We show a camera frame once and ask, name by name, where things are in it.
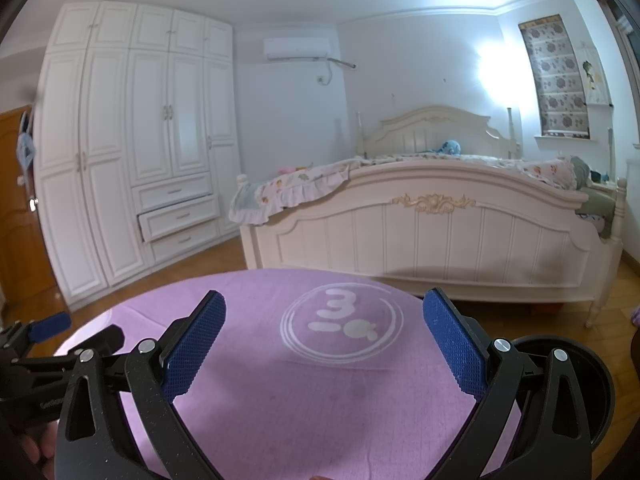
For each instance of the purple round tablecloth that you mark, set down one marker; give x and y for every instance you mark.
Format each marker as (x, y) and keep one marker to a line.
(325, 385)

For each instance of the cartoon wall poster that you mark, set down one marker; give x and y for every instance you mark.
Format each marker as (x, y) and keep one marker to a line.
(592, 75)

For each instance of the person's left hand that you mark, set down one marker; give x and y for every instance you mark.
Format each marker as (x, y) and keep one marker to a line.
(40, 445)

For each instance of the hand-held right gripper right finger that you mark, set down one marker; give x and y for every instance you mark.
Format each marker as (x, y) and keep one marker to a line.
(457, 345)

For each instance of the white wardrobe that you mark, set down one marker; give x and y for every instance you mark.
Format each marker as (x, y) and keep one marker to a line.
(100, 160)

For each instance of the floral window blind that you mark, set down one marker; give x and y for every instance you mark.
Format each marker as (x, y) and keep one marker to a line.
(555, 75)

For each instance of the air conditioner pipe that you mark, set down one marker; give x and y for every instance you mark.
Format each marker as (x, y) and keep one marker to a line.
(345, 64)

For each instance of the blue plush toy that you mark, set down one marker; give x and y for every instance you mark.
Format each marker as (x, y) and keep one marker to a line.
(450, 147)

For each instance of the blue hanging bag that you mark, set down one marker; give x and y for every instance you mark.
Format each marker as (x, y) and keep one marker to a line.
(25, 147)

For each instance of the brown wooden door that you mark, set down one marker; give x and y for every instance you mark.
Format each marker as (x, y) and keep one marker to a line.
(20, 240)

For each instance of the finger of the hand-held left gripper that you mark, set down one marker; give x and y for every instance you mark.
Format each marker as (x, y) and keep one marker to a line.
(107, 340)
(50, 324)

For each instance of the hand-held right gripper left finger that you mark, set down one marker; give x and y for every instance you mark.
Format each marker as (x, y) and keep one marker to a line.
(192, 345)

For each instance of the cream bedside table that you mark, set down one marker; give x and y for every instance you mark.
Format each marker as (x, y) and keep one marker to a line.
(605, 187)

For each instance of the dark teal object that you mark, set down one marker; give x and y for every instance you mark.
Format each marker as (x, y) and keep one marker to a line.
(599, 176)

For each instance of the grey pillow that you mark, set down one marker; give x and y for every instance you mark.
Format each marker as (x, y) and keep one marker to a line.
(580, 170)

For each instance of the black trash bin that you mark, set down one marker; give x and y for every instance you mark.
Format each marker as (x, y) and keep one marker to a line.
(597, 395)

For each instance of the white air conditioner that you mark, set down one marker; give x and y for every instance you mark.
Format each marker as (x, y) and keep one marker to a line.
(297, 49)

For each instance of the green blanket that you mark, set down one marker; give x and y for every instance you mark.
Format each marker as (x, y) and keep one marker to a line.
(597, 207)

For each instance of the cream wooden bed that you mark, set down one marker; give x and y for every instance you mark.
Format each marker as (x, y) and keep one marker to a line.
(425, 250)

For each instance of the open white wardrobe drawer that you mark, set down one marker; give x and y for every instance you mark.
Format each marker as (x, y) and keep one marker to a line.
(180, 217)

